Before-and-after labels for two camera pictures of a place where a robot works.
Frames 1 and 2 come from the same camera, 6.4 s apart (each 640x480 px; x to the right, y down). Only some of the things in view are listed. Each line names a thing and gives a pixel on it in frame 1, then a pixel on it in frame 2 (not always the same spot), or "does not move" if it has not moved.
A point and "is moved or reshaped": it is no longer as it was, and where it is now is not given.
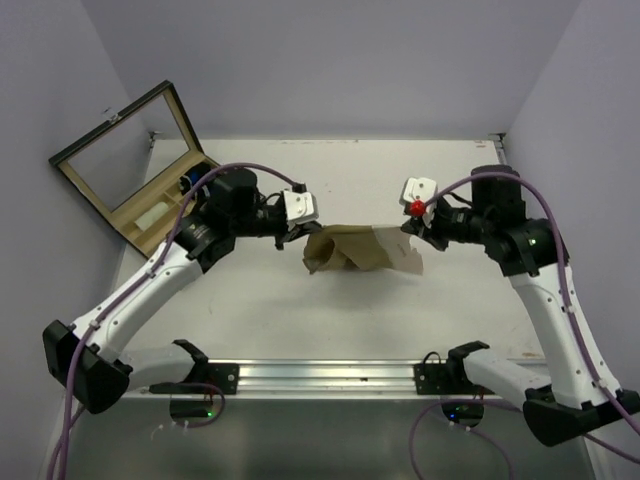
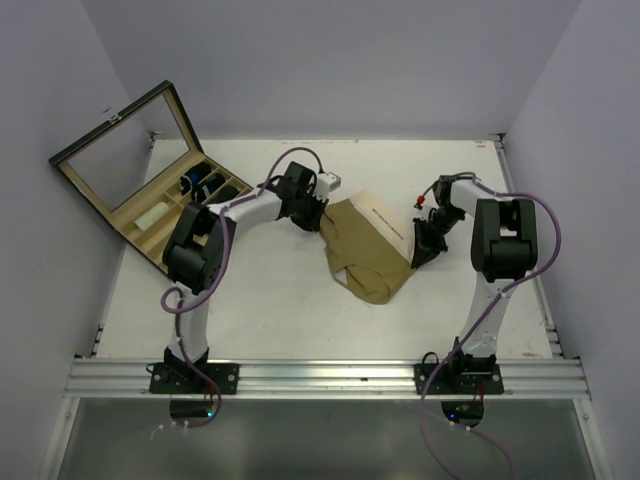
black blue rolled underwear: (186, 182) does not move
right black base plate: (445, 379) does not move
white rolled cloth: (152, 215) does not move
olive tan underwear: (366, 247) is moved or reshaped
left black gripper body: (280, 230) -> (307, 211)
